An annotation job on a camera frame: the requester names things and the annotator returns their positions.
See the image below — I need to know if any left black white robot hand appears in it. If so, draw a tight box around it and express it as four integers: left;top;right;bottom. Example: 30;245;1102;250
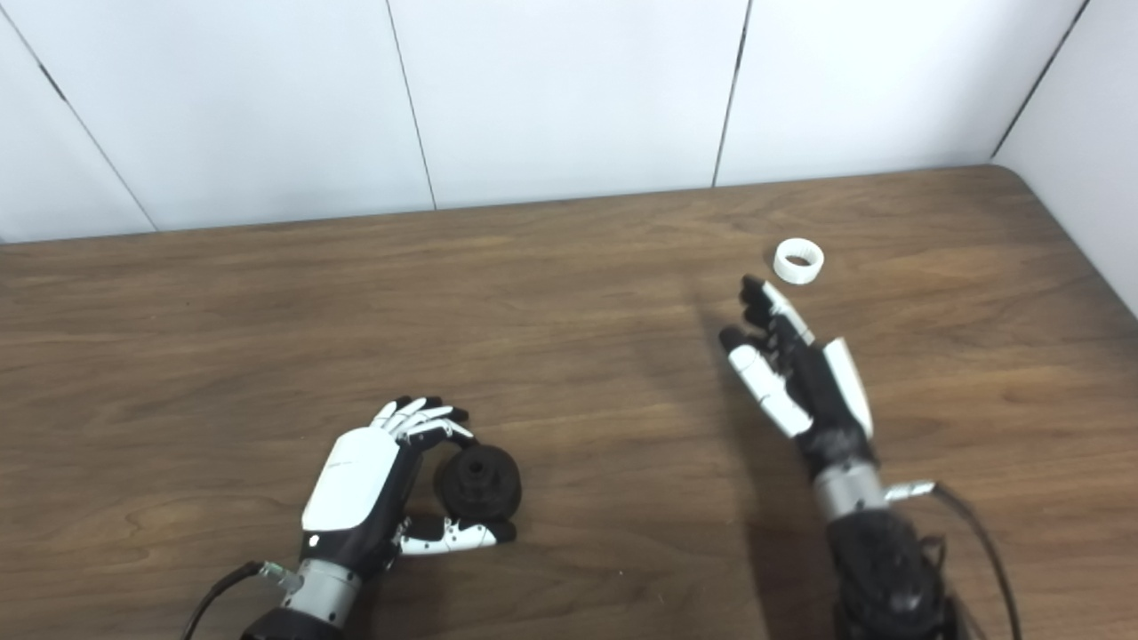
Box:
301;396;518;577

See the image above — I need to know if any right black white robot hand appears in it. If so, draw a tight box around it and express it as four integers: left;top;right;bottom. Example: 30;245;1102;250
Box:
718;275;877;482

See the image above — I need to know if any white plastic ring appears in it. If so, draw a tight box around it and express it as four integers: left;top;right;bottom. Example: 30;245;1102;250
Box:
773;238;825;286

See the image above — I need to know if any round black plastic part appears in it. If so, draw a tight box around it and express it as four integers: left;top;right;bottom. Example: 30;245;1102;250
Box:
433;444;523;521

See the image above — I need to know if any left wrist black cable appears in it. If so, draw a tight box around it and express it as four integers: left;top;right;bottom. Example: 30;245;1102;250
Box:
180;560;303;640

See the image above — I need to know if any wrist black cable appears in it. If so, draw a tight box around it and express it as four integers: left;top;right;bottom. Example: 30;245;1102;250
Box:
180;560;303;640
885;480;1023;640

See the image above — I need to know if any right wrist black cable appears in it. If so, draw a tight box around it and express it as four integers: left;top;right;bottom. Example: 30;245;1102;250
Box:
885;480;1023;640

